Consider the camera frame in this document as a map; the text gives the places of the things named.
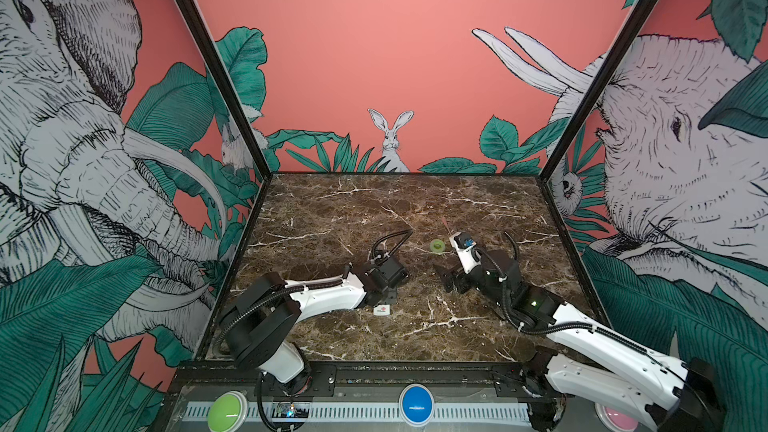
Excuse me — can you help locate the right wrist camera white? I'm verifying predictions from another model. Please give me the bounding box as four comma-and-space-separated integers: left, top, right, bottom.
449, 232, 481, 274

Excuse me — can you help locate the small circuit board with leds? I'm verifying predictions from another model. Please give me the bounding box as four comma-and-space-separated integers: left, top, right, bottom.
272, 402, 311, 422

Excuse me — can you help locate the green push button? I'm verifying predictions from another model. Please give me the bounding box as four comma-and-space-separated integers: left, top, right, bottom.
207, 391, 249, 432

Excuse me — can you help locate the green tape roll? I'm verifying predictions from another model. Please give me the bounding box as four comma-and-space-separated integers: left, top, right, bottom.
429, 239, 446, 254

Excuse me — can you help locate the white remote control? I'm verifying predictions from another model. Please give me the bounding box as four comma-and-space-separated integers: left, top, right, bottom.
372, 304, 392, 317

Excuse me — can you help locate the black front mounting rail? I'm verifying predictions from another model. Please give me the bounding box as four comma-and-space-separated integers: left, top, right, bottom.
169, 360, 561, 401

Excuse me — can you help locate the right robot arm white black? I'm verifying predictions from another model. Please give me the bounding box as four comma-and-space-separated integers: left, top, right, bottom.
441, 232, 726, 431

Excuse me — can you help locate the blue push button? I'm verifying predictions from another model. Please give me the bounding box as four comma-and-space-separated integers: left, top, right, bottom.
398, 383, 435, 428

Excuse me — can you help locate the white slotted cable duct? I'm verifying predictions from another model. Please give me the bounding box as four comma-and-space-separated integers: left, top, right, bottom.
182, 401, 532, 426

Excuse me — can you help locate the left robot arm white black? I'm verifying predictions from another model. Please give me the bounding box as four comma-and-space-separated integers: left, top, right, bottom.
211, 229, 413, 396

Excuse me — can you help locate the pink push button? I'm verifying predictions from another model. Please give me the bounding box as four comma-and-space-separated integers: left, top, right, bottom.
595, 404, 639, 432

